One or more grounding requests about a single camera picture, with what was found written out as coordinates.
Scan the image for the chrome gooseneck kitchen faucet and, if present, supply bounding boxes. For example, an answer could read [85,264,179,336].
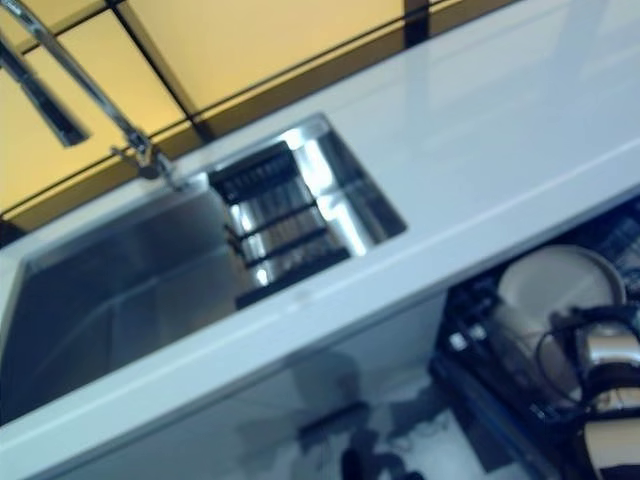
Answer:
[0,0,189,192]

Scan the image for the narrow white cabinet door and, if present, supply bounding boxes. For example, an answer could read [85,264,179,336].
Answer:
[49,292,449,480]

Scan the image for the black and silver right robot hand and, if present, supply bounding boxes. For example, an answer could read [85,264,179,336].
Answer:
[549,303,640,346]

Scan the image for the stainless steel kitchen sink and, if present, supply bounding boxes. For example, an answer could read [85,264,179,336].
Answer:
[0,112,409,426]

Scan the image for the black dish drying rack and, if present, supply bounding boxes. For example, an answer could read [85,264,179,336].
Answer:
[207,139,351,311]

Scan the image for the black open dishwasher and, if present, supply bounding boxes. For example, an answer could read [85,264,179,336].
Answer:
[429,199,640,480]

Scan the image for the black wire dishwasher rack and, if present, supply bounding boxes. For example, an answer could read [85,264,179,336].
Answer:
[444,214,640,416]

